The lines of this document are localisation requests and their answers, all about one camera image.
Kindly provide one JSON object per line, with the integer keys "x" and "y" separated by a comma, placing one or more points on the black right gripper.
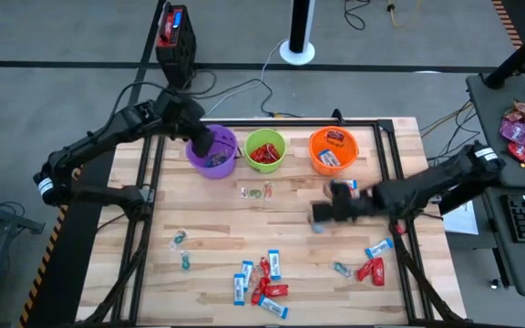
{"x": 353, "y": 202}

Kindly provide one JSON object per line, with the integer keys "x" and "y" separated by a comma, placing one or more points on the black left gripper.
{"x": 182, "y": 116}

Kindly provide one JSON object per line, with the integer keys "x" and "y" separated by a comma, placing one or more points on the red candy bar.
{"x": 364, "y": 269}
{"x": 276, "y": 290}
{"x": 267, "y": 160}
{"x": 258, "y": 295}
{"x": 272, "y": 151}
{"x": 377, "y": 272}
{"x": 265, "y": 267}
{"x": 257, "y": 156}

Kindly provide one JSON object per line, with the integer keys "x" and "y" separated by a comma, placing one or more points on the orange candy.
{"x": 268, "y": 191}

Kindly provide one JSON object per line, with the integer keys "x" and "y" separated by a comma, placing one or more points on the green candy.
{"x": 256, "y": 194}

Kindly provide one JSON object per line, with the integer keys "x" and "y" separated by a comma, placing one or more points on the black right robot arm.
{"x": 435, "y": 180}

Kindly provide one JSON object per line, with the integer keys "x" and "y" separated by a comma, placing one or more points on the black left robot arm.
{"x": 94, "y": 141}

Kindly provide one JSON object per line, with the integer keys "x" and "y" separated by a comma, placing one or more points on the purple halloween bucket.
{"x": 226, "y": 171}

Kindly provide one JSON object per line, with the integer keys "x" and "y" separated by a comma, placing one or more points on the green halloween bucket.
{"x": 253, "y": 136}

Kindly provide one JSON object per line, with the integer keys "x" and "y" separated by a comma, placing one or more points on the orange halloween bucket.
{"x": 346, "y": 155}

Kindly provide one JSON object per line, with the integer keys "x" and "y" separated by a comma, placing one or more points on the pink candy in clear wrapper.
{"x": 255, "y": 274}

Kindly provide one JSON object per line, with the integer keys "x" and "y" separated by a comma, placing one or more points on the pink candy bag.
{"x": 515, "y": 131}

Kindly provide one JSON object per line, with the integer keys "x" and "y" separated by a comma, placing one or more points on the black and red power box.
{"x": 178, "y": 59}

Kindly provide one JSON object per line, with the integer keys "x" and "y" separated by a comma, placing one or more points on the white black floor stand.
{"x": 297, "y": 52}

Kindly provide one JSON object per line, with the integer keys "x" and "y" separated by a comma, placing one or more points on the black diagonal stand leg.
{"x": 460, "y": 200}
{"x": 517, "y": 54}

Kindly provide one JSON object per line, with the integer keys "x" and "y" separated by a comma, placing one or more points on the white paper sheet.
{"x": 463, "y": 221}

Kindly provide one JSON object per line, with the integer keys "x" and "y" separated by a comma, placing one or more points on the small black caster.
{"x": 495, "y": 283}

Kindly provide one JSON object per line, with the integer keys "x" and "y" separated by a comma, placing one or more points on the grey side desk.
{"x": 495, "y": 118}

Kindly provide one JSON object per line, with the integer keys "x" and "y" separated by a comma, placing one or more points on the grey metal stand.
{"x": 3, "y": 218}

